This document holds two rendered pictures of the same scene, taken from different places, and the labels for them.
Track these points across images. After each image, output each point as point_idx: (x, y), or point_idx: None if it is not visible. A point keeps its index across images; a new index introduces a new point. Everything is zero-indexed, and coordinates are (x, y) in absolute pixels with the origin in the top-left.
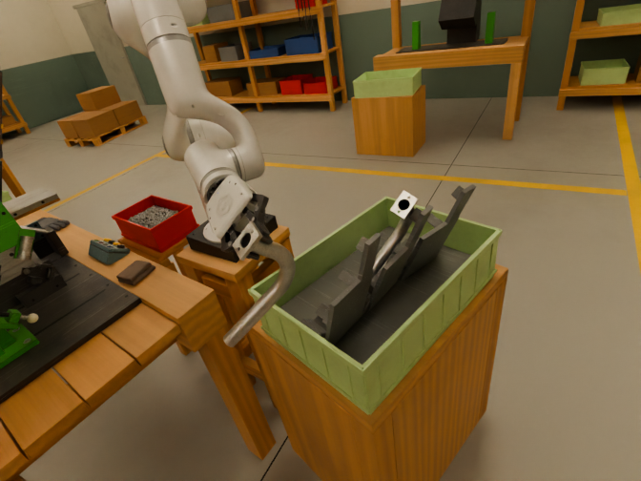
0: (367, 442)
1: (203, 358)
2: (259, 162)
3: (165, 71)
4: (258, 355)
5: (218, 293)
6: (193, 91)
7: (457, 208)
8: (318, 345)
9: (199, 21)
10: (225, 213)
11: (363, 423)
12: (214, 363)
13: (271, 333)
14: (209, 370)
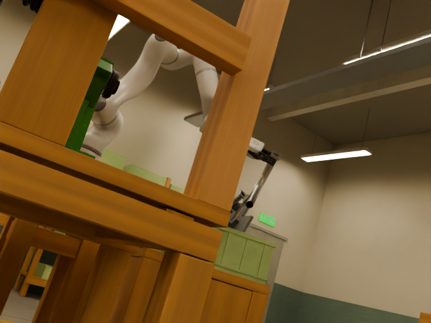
0: (259, 310)
1: (99, 282)
2: None
3: (217, 82)
4: (138, 290)
5: (51, 248)
6: None
7: None
8: (243, 240)
9: (173, 70)
10: (257, 144)
11: (264, 289)
12: (118, 283)
13: None
14: (90, 304)
